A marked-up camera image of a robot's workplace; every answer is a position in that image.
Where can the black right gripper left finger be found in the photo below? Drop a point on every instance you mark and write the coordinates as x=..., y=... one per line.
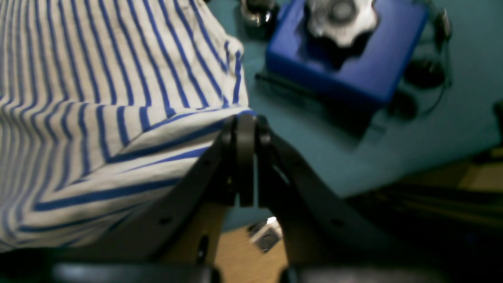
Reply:
x=185, y=225

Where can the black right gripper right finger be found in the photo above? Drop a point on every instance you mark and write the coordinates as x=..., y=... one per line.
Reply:
x=318, y=227

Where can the blue white striped T-shirt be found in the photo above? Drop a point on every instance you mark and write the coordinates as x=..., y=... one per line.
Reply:
x=105, y=106

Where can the teal table cloth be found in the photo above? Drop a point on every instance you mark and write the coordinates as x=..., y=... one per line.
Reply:
x=352, y=158

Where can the blue block with black knob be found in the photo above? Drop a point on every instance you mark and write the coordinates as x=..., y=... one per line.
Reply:
x=366, y=73

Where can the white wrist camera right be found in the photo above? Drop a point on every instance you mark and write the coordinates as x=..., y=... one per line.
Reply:
x=265, y=234

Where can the silver carabiner keychain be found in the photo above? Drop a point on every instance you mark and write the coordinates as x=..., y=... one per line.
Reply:
x=427, y=73

